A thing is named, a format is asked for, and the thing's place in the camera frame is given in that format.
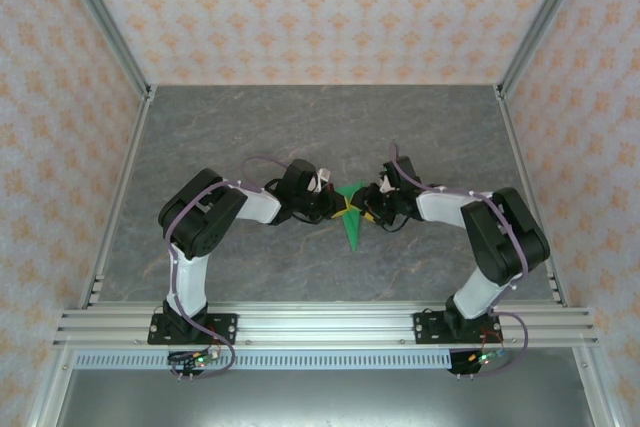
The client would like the aluminium frame post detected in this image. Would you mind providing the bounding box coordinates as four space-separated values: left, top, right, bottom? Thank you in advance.
493 0 597 101
52 0 156 103

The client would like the grey metal sheet panel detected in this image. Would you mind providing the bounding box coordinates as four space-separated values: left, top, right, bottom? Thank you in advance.
52 369 594 427

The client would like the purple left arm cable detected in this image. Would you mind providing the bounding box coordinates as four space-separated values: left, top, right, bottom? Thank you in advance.
164 155 294 381

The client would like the small control board with LED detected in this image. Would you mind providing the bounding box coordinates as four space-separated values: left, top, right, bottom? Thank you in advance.
167 346 222 367
467 346 507 367

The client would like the aluminium table side rail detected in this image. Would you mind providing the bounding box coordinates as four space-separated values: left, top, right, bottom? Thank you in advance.
79 86 157 309
494 86 570 309

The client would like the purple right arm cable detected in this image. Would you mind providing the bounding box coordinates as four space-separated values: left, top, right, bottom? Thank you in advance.
387 142 532 378

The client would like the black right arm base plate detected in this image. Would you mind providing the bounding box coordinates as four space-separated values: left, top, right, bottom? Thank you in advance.
412 311 504 346

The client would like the green paper sheet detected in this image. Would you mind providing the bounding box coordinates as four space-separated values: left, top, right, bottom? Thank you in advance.
333 180 374 252

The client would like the aluminium frame leg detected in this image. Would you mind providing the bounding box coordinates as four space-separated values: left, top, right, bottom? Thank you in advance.
27 346 76 427
572 346 616 427

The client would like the grey slotted cable duct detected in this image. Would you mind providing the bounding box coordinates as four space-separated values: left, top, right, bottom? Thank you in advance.
73 351 454 371

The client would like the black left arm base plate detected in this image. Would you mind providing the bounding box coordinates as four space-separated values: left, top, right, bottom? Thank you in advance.
147 313 239 346

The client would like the aluminium mounting rail beam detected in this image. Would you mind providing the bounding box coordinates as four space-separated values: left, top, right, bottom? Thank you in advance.
52 301 600 348

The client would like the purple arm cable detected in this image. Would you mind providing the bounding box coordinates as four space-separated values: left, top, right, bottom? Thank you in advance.
164 155 294 381
387 142 532 378

